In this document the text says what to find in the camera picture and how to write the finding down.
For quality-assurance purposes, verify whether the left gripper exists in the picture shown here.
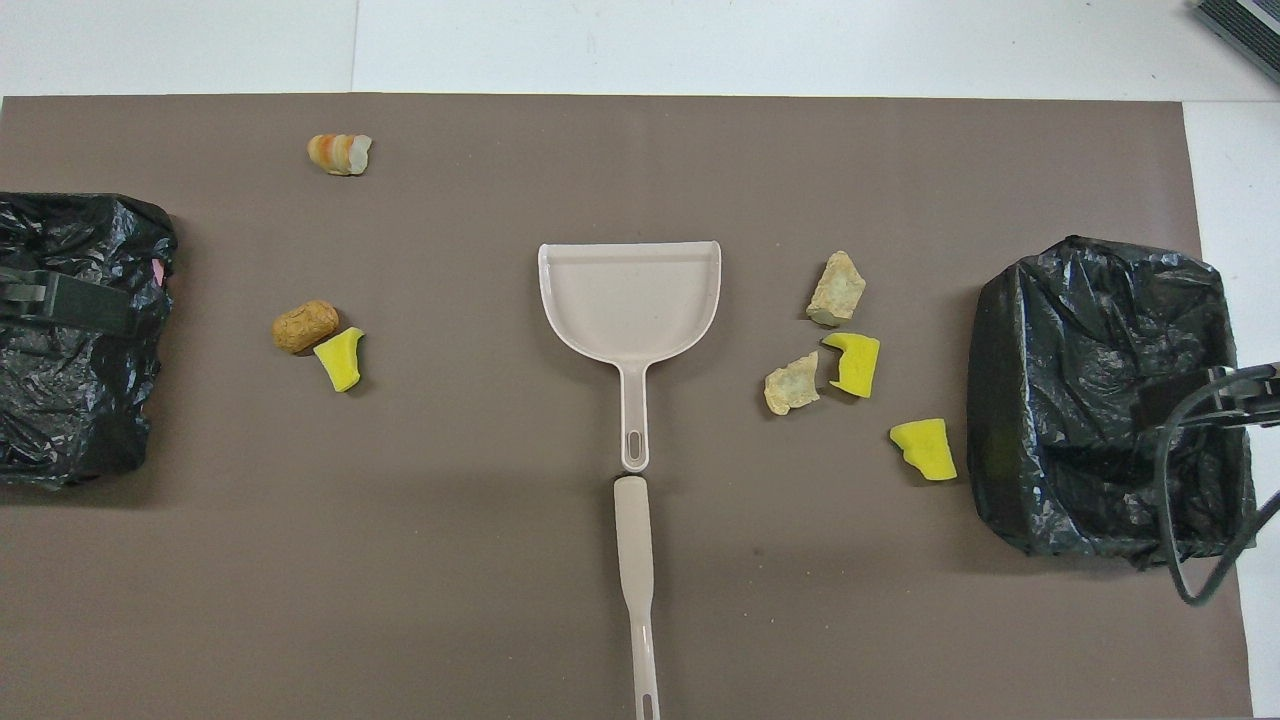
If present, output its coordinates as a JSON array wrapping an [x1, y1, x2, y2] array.
[[0, 268, 137, 337]]

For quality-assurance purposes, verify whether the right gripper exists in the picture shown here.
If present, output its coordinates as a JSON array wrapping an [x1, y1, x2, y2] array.
[[1138, 364, 1280, 431]]

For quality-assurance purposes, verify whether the brown bread roll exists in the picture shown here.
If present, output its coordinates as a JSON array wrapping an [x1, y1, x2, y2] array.
[[272, 300, 340, 355]]

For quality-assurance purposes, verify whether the yellow sponge piece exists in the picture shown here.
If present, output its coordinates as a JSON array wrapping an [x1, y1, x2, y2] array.
[[889, 418, 958, 482], [821, 332, 882, 400], [313, 327, 366, 393]]

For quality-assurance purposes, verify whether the orange striped bread piece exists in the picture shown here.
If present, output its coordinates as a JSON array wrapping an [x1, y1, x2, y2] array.
[[307, 133, 373, 177]]

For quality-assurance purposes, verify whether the beige bread chunk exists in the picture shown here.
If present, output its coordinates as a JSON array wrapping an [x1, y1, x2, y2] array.
[[806, 250, 867, 329], [763, 351, 821, 417]]

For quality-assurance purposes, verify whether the beige plastic dustpan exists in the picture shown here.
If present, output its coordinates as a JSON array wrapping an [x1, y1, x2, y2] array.
[[538, 241, 722, 473]]

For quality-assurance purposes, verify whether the beige brush with black bristles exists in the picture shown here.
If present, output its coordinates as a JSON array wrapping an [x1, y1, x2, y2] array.
[[613, 476, 662, 720]]

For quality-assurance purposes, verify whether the black bag lined bin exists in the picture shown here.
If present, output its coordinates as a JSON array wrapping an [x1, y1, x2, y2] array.
[[0, 192, 179, 489], [966, 235, 1258, 571]]

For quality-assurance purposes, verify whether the grey ribbed device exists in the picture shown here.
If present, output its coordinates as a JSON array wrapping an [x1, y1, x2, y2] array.
[[1192, 0, 1280, 83]]

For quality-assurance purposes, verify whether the brown table mat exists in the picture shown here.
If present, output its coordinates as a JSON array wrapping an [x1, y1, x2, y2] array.
[[0, 94, 1253, 720]]

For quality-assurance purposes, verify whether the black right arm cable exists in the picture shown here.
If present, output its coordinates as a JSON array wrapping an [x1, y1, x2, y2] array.
[[1153, 380, 1280, 607]]

